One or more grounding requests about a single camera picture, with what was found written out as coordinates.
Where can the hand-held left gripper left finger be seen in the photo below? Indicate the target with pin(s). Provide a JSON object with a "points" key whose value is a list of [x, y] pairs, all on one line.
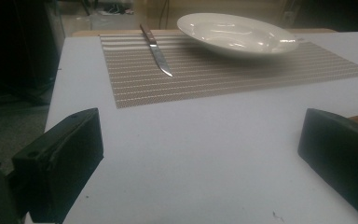
{"points": [[59, 155]]}

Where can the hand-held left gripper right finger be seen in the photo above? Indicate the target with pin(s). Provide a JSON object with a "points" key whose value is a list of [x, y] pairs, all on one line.
{"points": [[341, 155]]}

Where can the striped woven placemat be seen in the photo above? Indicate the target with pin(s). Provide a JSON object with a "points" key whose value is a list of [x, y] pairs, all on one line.
{"points": [[205, 74]]}

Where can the white ceramic plate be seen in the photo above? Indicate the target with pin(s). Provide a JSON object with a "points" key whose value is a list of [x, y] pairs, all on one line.
{"points": [[236, 34]]}

